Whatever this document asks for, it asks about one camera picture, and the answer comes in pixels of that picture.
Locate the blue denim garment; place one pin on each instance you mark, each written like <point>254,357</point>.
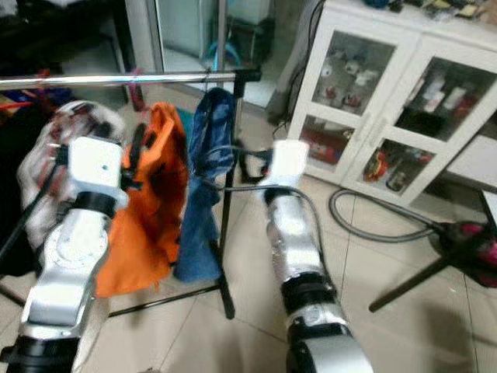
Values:
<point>206,140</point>

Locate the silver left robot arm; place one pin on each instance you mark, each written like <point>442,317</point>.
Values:
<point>74,264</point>

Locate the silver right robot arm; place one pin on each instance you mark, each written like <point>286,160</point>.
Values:
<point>295,249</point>

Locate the red ribbon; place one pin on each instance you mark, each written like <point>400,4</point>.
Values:
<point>135,89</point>

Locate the orange garment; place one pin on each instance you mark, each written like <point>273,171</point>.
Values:
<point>147,233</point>

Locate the white patterned garment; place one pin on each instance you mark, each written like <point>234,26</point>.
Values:
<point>46,179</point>

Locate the grey hanging cloth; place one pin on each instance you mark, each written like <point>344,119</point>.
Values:
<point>303,54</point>

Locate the glass sliding door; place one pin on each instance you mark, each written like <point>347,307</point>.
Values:
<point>186,31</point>

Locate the black shelf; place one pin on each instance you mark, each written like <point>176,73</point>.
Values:
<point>62,31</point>

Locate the white glass door cabinet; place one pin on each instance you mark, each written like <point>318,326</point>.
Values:
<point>357,23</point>

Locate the magenta vacuum cleaner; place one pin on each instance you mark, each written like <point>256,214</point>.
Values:
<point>474,233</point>

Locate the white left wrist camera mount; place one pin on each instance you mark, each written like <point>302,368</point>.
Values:
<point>97,167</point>

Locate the chrome rail clothes rack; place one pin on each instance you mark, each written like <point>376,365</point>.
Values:
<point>85,80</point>

